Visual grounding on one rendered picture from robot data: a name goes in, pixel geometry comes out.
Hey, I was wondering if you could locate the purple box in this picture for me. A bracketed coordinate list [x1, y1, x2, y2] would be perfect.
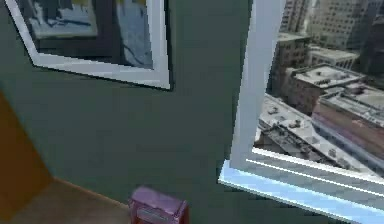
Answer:
[128, 185, 190, 224]

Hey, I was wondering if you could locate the white framed window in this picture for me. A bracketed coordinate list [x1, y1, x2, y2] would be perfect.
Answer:
[218, 0, 384, 224]

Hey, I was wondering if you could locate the brown wooden furniture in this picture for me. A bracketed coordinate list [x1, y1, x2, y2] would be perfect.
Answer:
[0, 89, 54, 222]

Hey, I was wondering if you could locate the white framed wall picture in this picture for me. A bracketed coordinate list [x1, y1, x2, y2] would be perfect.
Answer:
[4, 0, 174, 91]

